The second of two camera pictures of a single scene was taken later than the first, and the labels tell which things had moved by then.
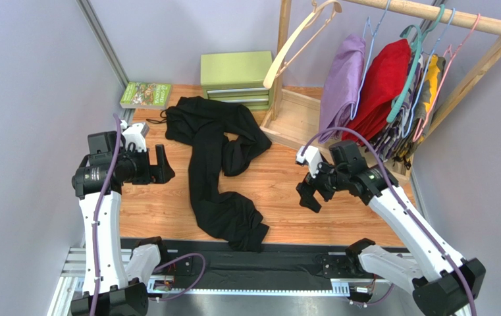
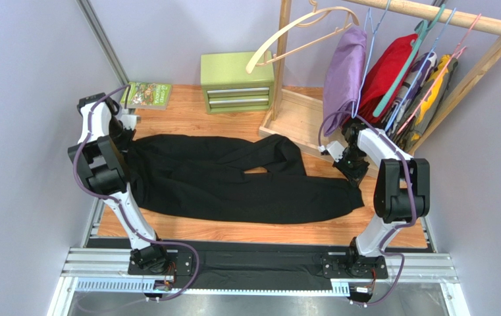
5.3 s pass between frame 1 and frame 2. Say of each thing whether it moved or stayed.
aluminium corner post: stayed
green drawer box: stayed
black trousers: moved
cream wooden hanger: moved
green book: stayed
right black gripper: moved
